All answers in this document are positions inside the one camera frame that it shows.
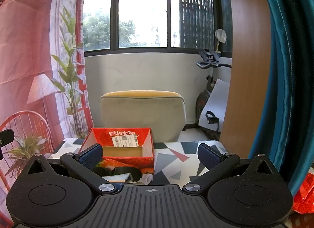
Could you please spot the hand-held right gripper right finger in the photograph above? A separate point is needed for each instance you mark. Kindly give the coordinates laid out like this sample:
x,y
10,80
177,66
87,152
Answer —
x,y
208,156

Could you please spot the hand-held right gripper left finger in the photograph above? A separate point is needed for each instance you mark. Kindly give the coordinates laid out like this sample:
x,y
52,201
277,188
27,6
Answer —
x,y
90,156

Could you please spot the red strawberry print box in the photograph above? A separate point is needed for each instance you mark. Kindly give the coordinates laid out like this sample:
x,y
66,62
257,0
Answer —
x,y
127,160

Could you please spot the white board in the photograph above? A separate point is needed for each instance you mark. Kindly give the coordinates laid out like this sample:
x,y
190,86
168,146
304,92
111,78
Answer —
x,y
215,103

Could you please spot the white sock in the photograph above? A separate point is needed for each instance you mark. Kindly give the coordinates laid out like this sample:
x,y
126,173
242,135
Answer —
x,y
146,179

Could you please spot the beige upholstered chair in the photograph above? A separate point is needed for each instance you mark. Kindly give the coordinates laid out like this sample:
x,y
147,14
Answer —
x,y
142,112

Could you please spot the exercise bike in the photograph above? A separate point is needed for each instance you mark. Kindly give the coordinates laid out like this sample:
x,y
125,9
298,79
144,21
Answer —
x,y
208,66

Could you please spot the red plastic bag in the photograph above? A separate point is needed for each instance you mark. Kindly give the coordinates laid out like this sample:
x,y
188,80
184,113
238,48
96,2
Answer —
x,y
305,196

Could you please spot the wooden panel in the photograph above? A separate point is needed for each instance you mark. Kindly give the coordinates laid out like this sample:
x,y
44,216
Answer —
x,y
247,59

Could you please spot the teal curtain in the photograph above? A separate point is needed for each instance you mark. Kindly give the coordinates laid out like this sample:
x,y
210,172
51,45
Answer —
x,y
292,71

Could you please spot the black framed window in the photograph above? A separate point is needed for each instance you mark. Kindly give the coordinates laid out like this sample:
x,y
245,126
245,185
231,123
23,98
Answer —
x,y
142,12

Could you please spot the printed wall cloth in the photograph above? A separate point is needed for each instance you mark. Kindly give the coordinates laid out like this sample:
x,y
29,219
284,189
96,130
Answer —
x,y
32,59

